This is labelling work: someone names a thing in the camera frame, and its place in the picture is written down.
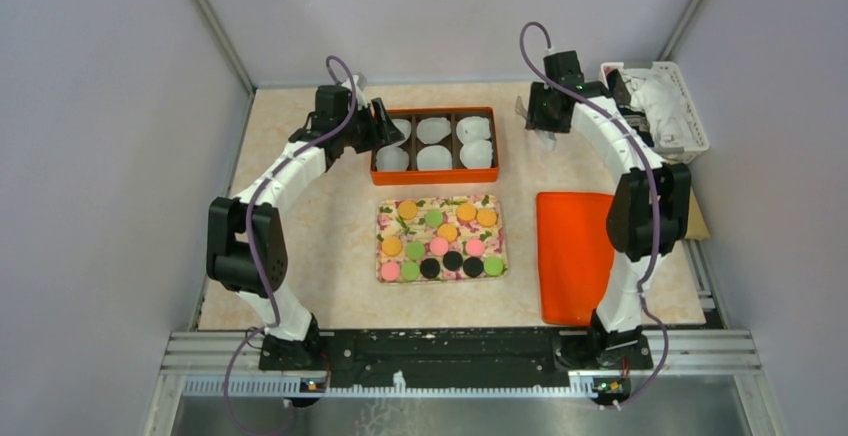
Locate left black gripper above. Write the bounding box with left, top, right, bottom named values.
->
left=337, top=97, right=404, bottom=154

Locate orange cookie box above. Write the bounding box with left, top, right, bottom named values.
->
left=370, top=107, right=500, bottom=186

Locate orange cookie one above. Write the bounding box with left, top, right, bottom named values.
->
left=397, top=200, right=419, bottom=220

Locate green cookie top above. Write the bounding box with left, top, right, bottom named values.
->
left=424, top=209, right=444, bottom=228

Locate green cookie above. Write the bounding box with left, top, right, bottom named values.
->
left=405, top=241, right=427, bottom=261
left=424, top=209, right=444, bottom=228
left=400, top=261, right=421, bottom=282
left=483, top=256, right=506, bottom=277

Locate orange cookie two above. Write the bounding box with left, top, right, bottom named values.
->
left=456, top=203, right=477, bottom=222

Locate orange cookie five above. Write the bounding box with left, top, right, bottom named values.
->
left=380, top=236, right=404, bottom=257

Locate orange cookie four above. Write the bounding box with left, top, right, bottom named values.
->
left=437, top=223, right=459, bottom=242

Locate orange cookie three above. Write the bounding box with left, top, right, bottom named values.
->
left=475, top=208, right=498, bottom=228

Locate orange box lid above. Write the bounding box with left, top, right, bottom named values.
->
left=535, top=191, right=614, bottom=327

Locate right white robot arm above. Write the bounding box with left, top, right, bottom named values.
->
left=525, top=48, right=691, bottom=368

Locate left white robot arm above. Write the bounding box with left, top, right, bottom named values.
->
left=206, top=74, right=403, bottom=370

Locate white paper cup one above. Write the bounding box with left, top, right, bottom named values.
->
left=392, top=119, right=412, bottom=147

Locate white paper cup four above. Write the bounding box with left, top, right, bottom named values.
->
left=375, top=146, right=410, bottom=172

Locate white paper cup two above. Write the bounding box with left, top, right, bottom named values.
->
left=416, top=117, right=452, bottom=145

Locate white paper cup five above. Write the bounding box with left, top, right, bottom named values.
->
left=416, top=145, right=453, bottom=171

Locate black item in basket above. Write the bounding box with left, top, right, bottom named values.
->
left=605, top=69, right=655, bottom=148

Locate white paper cup three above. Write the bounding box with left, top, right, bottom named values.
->
left=456, top=116, right=492, bottom=145

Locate white paper cup six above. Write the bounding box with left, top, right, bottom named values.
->
left=459, top=139, right=494, bottom=169

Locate white cloth in basket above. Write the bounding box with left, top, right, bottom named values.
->
left=622, top=68, right=694, bottom=148

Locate green cookie middle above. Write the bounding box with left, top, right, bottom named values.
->
left=405, top=241, right=427, bottom=261

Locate pink cookie middle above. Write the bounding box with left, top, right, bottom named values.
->
left=429, top=237, right=450, bottom=257

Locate pink cookie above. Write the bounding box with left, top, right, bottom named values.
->
left=429, top=237, right=450, bottom=257
left=465, top=238, right=486, bottom=258
left=379, top=261, right=401, bottom=282

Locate floral tray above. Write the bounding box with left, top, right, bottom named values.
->
left=375, top=194, right=510, bottom=285

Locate pink cookie bottom left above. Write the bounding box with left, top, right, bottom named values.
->
left=379, top=261, right=401, bottom=282

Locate green cookie bottom left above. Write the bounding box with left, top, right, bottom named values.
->
left=400, top=261, right=421, bottom=282

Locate black cookie left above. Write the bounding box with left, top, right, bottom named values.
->
left=420, top=258, right=442, bottom=280

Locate black cookie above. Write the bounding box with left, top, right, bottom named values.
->
left=420, top=258, right=442, bottom=280
left=442, top=251, right=464, bottom=272
left=462, top=257, right=484, bottom=278

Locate black cookie middle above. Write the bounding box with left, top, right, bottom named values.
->
left=442, top=251, right=464, bottom=272

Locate pink cookie right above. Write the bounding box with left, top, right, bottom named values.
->
left=465, top=238, right=486, bottom=258

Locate white plastic basket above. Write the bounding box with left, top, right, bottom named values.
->
left=600, top=62, right=709, bottom=164

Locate black cookie right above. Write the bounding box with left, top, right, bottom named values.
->
left=462, top=257, right=484, bottom=278

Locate green cookie bottom right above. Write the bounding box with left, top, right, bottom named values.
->
left=483, top=256, right=506, bottom=277

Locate tan paper bag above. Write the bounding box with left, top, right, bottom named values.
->
left=684, top=189, right=710, bottom=241

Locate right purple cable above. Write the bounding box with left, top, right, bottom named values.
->
left=518, top=20, right=670, bottom=411

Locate purple cable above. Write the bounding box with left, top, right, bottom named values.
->
left=518, top=20, right=670, bottom=411
left=221, top=55, right=359, bottom=436

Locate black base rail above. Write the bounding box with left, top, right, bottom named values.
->
left=258, top=327, right=654, bottom=390

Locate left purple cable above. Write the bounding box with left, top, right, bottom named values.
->
left=221, top=55, right=359, bottom=436

